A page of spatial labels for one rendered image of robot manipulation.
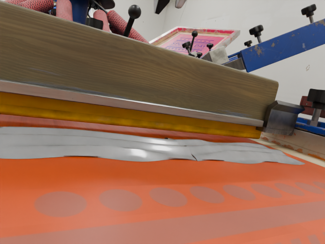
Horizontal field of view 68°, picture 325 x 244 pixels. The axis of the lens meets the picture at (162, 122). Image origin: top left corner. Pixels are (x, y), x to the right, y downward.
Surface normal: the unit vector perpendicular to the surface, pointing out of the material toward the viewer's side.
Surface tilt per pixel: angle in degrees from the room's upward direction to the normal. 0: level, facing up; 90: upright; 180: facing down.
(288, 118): 90
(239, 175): 0
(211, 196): 0
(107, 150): 40
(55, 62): 90
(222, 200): 0
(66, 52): 90
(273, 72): 90
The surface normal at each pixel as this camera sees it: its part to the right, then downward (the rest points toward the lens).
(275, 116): 0.47, 0.22
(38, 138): 0.48, -0.69
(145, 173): 0.20, -0.97
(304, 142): -0.86, -0.10
